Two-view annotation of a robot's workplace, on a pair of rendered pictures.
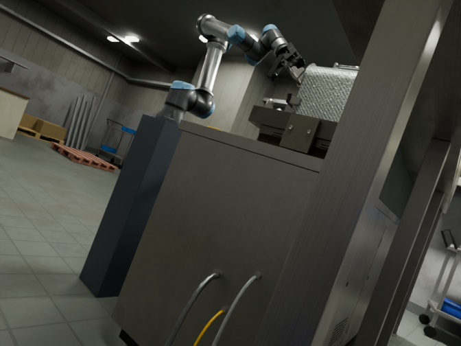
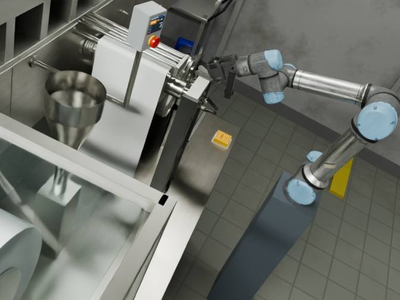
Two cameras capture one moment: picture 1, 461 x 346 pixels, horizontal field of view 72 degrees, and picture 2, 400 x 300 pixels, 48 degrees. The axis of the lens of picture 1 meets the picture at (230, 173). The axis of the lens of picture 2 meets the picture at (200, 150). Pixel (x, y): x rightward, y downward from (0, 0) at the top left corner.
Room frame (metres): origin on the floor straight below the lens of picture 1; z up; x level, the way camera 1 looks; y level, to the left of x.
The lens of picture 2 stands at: (2.71, -0.82, 2.18)
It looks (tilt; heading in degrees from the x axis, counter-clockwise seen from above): 40 degrees down; 149
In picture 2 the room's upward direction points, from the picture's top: 24 degrees clockwise
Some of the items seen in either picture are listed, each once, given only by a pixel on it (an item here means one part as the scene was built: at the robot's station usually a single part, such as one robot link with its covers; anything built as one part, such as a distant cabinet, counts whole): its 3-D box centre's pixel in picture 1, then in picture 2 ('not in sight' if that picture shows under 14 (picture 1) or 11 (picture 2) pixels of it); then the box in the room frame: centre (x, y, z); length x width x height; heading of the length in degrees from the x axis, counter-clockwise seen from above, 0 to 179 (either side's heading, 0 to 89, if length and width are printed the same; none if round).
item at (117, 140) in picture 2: not in sight; (108, 113); (1.51, -0.49, 1.17); 0.34 x 0.05 x 0.54; 55
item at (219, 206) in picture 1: (318, 265); not in sight; (2.07, -0.75, 0.43); 2.52 x 0.64 x 0.86; 145
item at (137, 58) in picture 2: not in sight; (133, 76); (1.76, -0.51, 1.51); 0.02 x 0.02 x 0.20
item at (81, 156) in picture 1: (82, 157); not in sight; (6.43, 2.89, 0.06); 1.32 x 0.91 x 0.12; 48
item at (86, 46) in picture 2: not in sight; (93, 47); (1.36, -0.55, 1.34); 0.07 x 0.07 x 0.07; 55
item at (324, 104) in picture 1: (320, 112); not in sight; (1.21, -0.24, 1.11); 0.23 x 0.01 x 0.18; 55
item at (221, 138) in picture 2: not in sight; (222, 138); (1.33, 0.11, 0.91); 0.07 x 0.07 x 0.02; 55
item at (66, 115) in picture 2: not in sight; (75, 98); (1.86, -0.67, 1.50); 0.14 x 0.14 x 0.06
